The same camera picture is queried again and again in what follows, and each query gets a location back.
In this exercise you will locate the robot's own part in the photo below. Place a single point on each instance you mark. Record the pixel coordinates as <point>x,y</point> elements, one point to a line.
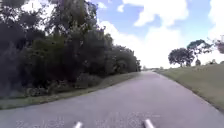
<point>148,124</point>
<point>78,125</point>

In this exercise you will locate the grey asphalt path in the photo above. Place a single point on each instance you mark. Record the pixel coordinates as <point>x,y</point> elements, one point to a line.
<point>133,100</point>

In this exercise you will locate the grass field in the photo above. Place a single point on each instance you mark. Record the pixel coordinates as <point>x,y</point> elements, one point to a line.
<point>200,80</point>

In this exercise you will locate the round dark tree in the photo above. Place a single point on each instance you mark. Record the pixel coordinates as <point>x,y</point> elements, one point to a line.
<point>181,56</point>

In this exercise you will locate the wood of dark trees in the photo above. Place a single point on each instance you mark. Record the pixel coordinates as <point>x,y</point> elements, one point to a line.
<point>56,53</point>

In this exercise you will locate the group of trees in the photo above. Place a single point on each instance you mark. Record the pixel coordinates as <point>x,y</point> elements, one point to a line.
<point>219,45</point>

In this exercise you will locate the tall thin-trunk tree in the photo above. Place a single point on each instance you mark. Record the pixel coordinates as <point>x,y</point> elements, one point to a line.
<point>199,46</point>

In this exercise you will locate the grass strip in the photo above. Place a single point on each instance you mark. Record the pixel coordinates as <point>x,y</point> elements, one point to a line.
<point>50,97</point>

